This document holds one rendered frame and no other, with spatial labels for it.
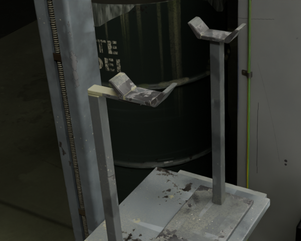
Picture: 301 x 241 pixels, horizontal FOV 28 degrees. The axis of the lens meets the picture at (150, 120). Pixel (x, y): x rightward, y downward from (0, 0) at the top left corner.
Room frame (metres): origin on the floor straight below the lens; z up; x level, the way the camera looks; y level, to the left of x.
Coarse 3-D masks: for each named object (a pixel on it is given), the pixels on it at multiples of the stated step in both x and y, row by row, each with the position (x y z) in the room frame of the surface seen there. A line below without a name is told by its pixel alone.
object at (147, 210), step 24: (144, 192) 0.85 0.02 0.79; (168, 192) 0.84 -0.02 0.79; (192, 192) 0.84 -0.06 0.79; (240, 192) 0.83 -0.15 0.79; (120, 216) 0.79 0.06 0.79; (144, 216) 0.78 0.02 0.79; (168, 216) 0.78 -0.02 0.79; (96, 240) 0.73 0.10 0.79; (144, 240) 0.72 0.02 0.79; (240, 240) 0.71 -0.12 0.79
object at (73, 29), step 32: (64, 0) 0.77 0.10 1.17; (64, 32) 0.77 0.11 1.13; (64, 64) 0.78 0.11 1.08; (96, 64) 0.81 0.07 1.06; (64, 96) 0.79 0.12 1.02; (64, 128) 0.79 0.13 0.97; (64, 160) 0.79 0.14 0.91; (96, 160) 0.78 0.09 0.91; (96, 192) 0.77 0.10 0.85; (96, 224) 0.77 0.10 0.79
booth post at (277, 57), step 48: (240, 0) 1.17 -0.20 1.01; (288, 0) 1.11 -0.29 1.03; (240, 48) 1.17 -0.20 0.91; (288, 48) 1.11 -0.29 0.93; (240, 96) 1.17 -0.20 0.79; (288, 96) 1.11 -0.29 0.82; (240, 144) 1.17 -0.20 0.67; (288, 144) 1.10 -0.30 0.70; (288, 192) 1.10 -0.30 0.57; (288, 240) 1.10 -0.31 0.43
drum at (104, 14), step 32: (96, 0) 1.68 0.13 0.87; (128, 0) 1.65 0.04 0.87; (160, 0) 1.65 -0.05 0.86; (192, 0) 1.69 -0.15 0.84; (224, 0) 1.81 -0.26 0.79; (96, 32) 1.70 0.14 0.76; (128, 32) 1.66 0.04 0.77; (160, 32) 1.65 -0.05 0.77; (192, 32) 1.69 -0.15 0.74; (128, 64) 1.66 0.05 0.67; (160, 64) 1.65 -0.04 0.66; (192, 64) 1.69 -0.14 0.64; (224, 64) 1.78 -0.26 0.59; (192, 96) 1.68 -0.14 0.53; (128, 128) 1.66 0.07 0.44; (160, 128) 1.65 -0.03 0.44; (192, 128) 1.68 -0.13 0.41; (128, 160) 1.67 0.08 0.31; (160, 160) 1.65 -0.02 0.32; (192, 160) 1.67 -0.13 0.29; (128, 192) 1.67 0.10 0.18
